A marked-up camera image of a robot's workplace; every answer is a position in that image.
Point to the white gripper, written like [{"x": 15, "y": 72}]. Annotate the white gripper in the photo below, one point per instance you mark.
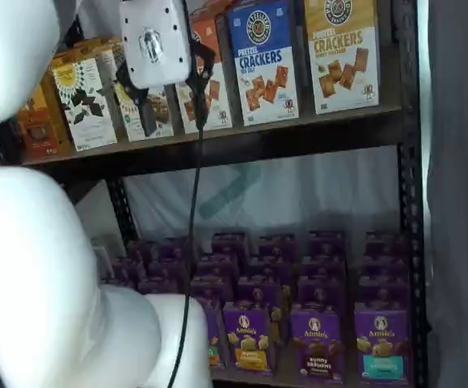
[{"x": 165, "y": 16}]

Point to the purple Annie's box brown patch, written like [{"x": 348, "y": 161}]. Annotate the purple Annie's box brown patch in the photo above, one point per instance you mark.
[
  {"x": 326, "y": 244},
  {"x": 320, "y": 293},
  {"x": 322, "y": 268},
  {"x": 316, "y": 327}
]

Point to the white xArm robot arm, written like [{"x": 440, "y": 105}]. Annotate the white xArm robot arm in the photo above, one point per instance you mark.
[{"x": 35, "y": 262}]

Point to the Simple Mills almond bar box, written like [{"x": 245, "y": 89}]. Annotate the Simple Mills almond bar box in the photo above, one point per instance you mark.
[{"x": 163, "y": 121}]

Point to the orange cheddar pretzel crackers box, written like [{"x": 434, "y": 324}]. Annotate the orange cheddar pretzel crackers box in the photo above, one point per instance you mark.
[{"x": 219, "y": 105}]

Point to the Simple Mills Sweet Thins box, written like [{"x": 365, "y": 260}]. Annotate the Simple Mills Sweet Thins box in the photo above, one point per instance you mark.
[
  {"x": 88, "y": 121},
  {"x": 96, "y": 45}
]

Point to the blue pretzel crackers box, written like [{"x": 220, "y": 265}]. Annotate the blue pretzel crackers box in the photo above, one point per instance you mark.
[{"x": 262, "y": 60}]

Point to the brown shelf board with crackers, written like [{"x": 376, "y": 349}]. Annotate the brown shelf board with crackers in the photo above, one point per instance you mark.
[{"x": 266, "y": 135}]

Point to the orange cracker box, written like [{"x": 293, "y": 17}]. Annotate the orange cracker box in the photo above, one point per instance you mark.
[{"x": 35, "y": 133}]

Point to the purple Annie's box chocolate-chip bunnies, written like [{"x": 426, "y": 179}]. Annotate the purple Annie's box chocolate-chip bunnies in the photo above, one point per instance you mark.
[
  {"x": 173, "y": 248},
  {"x": 167, "y": 268}
]

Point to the purple Annie's box green patch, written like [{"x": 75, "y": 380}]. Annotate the purple Annie's box green patch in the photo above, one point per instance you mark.
[
  {"x": 227, "y": 244},
  {"x": 216, "y": 331},
  {"x": 213, "y": 289},
  {"x": 217, "y": 266}
]

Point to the gold pretzel crackers box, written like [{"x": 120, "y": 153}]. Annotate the gold pretzel crackers box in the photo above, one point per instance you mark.
[{"x": 338, "y": 60}]

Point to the purple Annie's box yellow patch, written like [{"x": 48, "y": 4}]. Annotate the purple Annie's box yellow patch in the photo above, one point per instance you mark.
[
  {"x": 247, "y": 323},
  {"x": 276, "y": 244},
  {"x": 268, "y": 266},
  {"x": 258, "y": 291}
]

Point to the purple Annie's box teal patch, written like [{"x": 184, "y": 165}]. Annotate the purple Annie's box teal patch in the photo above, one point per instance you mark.
[
  {"x": 385, "y": 266},
  {"x": 384, "y": 295},
  {"x": 385, "y": 244},
  {"x": 381, "y": 335}
]

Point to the white backdrop sheet teal mark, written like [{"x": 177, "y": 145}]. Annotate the white backdrop sheet teal mark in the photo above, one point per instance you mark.
[{"x": 298, "y": 194}]

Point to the grey side curtain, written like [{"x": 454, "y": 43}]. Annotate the grey side curtain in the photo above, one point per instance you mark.
[{"x": 460, "y": 202}]

